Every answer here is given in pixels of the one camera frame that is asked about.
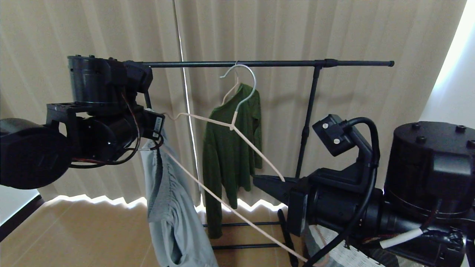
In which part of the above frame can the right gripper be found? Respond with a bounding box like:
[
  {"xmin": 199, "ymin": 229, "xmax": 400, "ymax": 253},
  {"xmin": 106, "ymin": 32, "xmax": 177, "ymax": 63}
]
[{"xmin": 286, "ymin": 168, "xmax": 466, "ymax": 267}]

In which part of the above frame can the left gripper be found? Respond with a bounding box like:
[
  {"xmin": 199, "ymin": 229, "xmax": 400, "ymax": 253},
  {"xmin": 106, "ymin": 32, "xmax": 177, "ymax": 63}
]
[{"xmin": 74, "ymin": 109, "xmax": 166, "ymax": 164}]

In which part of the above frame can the white laundry basket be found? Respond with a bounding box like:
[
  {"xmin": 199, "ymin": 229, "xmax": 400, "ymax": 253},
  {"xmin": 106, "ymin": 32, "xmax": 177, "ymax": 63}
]
[{"xmin": 304, "ymin": 224, "xmax": 423, "ymax": 267}]

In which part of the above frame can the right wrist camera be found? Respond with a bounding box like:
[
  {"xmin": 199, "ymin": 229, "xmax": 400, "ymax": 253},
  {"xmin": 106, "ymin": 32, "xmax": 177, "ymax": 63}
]
[{"xmin": 312, "ymin": 114, "xmax": 381, "ymax": 186}]

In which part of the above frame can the black clothes rack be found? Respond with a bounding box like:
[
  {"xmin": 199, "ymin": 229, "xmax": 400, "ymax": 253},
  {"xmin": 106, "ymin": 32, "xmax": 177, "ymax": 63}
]
[{"xmin": 143, "ymin": 59, "xmax": 395, "ymax": 267}]

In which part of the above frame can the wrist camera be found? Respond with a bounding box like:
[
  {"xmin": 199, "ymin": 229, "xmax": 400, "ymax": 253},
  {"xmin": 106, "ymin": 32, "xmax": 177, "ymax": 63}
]
[
  {"xmin": 312, "ymin": 114, "xmax": 381, "ymax": 186},
  {"xmin": 124, "ymin": 60, "xmax": 154, "ymax": 94}
]

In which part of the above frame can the green printed shirt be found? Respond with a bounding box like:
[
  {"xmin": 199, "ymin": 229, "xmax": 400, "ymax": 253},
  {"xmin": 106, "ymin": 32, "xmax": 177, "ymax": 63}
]
[{"xmin": 202, "ymin": 83, "xmax": 263, "ymax": 239}]

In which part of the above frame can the beige curtain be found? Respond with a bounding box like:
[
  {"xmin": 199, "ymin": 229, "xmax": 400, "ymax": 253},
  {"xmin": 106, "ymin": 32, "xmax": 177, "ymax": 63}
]
[{"xmin": 0, "ymin": 0, "xmax": 468, "ymax": 208}]

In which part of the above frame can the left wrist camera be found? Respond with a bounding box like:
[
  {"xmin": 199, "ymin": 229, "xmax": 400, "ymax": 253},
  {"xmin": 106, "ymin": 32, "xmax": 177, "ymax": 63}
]
[{"xmin": 124, "ymin": 60, "xmax": 154, "ymax": 94}]

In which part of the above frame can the pale grey garment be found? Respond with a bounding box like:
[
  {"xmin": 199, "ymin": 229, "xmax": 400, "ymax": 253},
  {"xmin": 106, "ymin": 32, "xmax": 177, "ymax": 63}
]
[{"xmin": 139, "ymin": 130, "xmax": 219, "ymax": 267}]

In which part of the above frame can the pink clothes hanger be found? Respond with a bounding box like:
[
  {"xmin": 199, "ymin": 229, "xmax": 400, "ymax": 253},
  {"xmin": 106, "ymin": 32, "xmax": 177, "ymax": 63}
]
[
  {"xmin": 163, "ymin": 64, "xmax": 309, "ymax": 263},
  {"xmin": 222, "ymin": 61, "xmax": 242, "ymax": 106}
]

